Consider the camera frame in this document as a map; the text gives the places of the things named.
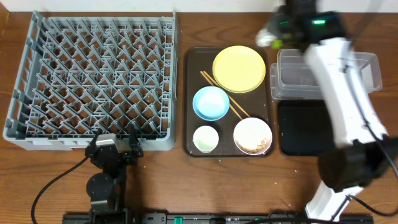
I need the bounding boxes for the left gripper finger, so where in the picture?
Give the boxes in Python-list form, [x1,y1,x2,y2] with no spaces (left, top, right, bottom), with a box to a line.
[128,126,144,157]
[88,129,102,149]

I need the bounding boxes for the white napkin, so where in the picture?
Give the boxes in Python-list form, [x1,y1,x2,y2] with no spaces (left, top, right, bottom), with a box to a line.
[256,28,278,47]

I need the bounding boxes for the small white cup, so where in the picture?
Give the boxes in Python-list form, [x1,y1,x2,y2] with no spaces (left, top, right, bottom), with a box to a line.
[193,126,219,153]

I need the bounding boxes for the light blue bowl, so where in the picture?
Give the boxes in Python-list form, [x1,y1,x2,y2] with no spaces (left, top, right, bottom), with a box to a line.
[192,86,230,121]

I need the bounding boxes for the white bowl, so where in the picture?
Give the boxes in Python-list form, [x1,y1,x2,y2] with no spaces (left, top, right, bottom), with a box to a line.
[233,118,273,156]

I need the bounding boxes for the green orange snack wrapper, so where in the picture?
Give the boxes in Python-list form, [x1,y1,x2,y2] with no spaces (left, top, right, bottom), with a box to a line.
[271,40,283,49]

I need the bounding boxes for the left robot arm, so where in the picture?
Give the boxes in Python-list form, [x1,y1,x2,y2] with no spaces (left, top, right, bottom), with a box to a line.
[85,128,144,212]

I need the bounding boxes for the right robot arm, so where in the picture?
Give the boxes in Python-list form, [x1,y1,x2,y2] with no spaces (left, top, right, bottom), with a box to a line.
[266,0,397,223]

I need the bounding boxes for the grey plastic dishwasher rack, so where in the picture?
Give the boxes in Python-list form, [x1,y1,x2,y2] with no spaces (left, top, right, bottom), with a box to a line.
[3,12,179,151]

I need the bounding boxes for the black waste tray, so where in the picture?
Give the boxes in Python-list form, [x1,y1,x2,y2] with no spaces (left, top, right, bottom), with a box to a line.
[277,100,335,156]

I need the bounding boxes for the clear plastic bin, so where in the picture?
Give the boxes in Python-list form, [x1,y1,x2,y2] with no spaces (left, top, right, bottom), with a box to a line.
[270,49,382,100]

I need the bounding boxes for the yellow plate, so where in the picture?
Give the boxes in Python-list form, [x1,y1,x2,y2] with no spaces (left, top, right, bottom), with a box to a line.
[212,45,266,93]

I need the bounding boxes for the wooden chopstick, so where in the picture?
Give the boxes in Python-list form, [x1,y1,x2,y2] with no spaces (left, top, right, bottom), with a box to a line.
[204,71,250,118]
[200,71,243,120]

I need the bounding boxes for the dark brown serving tray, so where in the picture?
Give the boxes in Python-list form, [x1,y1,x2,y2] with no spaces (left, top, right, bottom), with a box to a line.
[182,47,274,158]

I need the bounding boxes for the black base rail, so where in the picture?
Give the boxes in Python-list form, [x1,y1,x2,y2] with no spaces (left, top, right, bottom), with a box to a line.
[62,212,374,224]

